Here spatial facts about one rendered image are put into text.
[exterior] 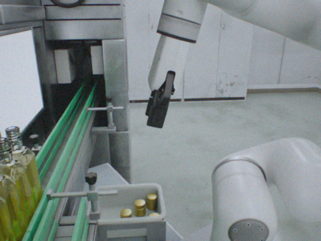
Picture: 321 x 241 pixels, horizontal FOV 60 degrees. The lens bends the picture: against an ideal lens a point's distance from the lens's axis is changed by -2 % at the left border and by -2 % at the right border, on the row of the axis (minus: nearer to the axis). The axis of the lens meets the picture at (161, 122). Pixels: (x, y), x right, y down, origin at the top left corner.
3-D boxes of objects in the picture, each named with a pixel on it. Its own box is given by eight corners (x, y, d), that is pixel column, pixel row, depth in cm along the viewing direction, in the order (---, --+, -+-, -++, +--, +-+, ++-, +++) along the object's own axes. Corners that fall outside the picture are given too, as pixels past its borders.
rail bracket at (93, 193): (53, 214, 72) (46, 172, 67) (119, 211, 73) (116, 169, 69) (50, 222, 69) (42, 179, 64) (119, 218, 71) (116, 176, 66)
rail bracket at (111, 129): (90, 141, 135) (85, 96, 127) (125, 139, 137) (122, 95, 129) (88, 145, 131) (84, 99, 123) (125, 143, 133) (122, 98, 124)
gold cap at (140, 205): (145, 209, 91) (145, 198, 90) (146, 217, 88) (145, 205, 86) (134, 210, 91) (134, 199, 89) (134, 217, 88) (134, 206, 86)
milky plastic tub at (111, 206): (94, 207, 95) (92, 186, 91) (160, 203, 97) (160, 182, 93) (88, 247, 78) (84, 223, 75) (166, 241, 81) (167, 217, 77)
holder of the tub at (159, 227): (78, 210, 94) (75, 190, 91) (160, 205, 97) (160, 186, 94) (68, 249, 78) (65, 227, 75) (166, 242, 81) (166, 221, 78)
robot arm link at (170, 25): (158, 13, 54) (154, 27, 55) (163, 14, 46) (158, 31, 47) (194, 23, 56) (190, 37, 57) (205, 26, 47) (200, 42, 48)
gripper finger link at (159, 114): (154, 91, 52) (146, 124, 54) (156, 96, 49) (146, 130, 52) (171, 95, 53) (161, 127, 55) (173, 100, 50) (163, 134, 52)
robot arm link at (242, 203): (207, 284, 45) (218, 207, 38) (205, 225, 57) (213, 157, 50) (269, 290, 44) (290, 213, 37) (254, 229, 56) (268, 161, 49)
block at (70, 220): (64, 235, 75) (61, 214, 72) (100, 232, 75) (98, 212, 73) (61, 245, 71) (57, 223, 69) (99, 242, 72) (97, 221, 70)
